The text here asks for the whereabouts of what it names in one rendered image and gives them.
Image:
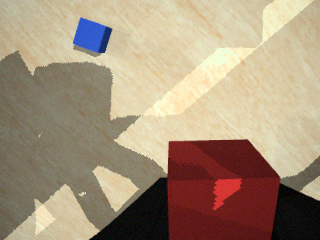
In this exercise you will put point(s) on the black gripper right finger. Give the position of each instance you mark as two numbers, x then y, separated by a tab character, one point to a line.
297	216

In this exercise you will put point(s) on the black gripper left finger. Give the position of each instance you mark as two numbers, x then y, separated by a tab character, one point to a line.
145	219

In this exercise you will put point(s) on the blue block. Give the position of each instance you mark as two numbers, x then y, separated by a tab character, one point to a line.
92	36

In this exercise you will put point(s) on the red block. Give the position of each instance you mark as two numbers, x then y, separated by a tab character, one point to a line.
219	190

